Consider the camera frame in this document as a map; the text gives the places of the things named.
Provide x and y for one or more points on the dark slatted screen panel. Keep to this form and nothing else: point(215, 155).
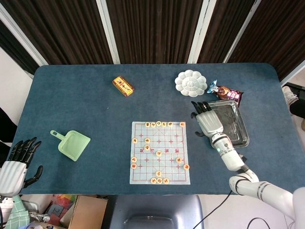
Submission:
point(278, 33)
point(16, 47)
point(59, 28)
point(155, 28)
point(224, 28)

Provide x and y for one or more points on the yellow brown card box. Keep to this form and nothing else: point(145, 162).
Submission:
point(123, 86)

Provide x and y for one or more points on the green checkered cloth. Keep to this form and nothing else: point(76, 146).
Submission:
point(19, 214)

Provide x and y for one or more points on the brown cardboard box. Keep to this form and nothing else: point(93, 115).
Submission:
point(88, 210)

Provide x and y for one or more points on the blue tablecloth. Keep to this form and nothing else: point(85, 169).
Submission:
point(71, 107)

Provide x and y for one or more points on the black trouser leg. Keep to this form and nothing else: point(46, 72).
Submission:
point(299, 105)

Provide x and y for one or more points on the white sneaker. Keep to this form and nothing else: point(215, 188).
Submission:
point(289, 95)

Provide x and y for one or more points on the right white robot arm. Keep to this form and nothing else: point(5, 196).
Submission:
point(232, 157)

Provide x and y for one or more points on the colourful foam tiles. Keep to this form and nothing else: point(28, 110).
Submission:
point(57, 210)

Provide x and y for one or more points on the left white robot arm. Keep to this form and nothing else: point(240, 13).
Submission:
point(4, 206)

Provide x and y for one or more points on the green plastic dustpan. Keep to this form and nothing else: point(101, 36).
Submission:
point(71, 148)

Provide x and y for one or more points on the blue white snack wrapper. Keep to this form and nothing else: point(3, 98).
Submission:
point(212, 87)

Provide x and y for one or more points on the rectangular metal tray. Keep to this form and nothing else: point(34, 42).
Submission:
point(236, 124)

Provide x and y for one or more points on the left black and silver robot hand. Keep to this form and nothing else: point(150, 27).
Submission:
point(13, 176)

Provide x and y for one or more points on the white flower-shaped palette dish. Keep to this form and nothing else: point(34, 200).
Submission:
point(190, 83)

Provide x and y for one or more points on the purple brown snack bag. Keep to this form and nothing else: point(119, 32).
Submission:
point(228, 94)

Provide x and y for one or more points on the dark-lettered wooden chess piece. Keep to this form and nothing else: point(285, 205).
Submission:
point(164, 124)
point(147, 124)
point(169, 124)
point(147, 140)
point(135, 141)
point(153, 124)
point(147, 147)
point(179, 160)
point(158, 123)

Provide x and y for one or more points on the Chinese chess board mat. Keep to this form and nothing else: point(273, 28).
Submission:
point(166, 145)

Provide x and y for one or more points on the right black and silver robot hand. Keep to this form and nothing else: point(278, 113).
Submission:
point(209, 124)

